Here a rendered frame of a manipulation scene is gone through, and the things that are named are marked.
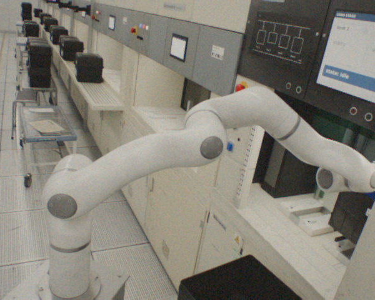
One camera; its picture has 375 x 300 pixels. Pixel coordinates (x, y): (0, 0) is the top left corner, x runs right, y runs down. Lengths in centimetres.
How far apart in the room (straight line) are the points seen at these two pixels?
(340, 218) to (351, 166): 38
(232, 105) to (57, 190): 48
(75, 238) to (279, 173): 96
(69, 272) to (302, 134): 76
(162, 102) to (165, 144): 199
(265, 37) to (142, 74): 154
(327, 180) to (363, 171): 11
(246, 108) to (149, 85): 193
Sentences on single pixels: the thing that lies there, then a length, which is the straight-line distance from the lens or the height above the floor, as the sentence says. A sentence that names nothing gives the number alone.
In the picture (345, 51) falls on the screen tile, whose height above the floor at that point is 158.
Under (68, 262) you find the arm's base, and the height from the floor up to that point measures 91.
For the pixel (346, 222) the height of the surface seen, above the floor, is 102.
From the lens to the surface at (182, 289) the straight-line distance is 98.
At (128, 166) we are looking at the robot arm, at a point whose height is 122.
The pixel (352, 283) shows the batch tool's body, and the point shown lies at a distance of 104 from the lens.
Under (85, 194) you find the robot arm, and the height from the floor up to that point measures 115.
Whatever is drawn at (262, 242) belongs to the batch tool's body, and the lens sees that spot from 136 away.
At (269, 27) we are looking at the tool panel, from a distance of 131.
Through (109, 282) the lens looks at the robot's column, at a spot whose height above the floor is 76.
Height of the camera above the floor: 160
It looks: 22 degrees down
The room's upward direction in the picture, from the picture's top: 10 degrees clockwise
